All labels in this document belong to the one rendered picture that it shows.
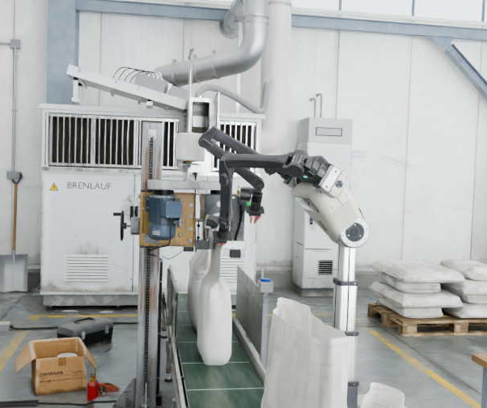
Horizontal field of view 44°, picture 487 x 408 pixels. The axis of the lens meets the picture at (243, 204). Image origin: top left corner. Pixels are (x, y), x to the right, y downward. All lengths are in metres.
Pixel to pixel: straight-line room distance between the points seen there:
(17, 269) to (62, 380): 3.46
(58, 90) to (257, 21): 2.52
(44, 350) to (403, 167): 5.37
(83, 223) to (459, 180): 5.01
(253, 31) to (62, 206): 2.57
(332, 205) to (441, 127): 5.77
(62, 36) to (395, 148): 4.39
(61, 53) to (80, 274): 2.54
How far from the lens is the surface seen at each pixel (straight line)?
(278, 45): 6.85
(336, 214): 2.88
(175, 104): 5.94
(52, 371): 4.21
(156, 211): 3.36
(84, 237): 6.32
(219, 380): 3.29
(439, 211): 8.53
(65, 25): 7.34
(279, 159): 2.71
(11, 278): 7.54
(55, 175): 6.32
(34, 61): 7.77
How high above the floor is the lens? 1.47
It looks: 3 degrees down
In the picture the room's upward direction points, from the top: 2 degrees clockwise
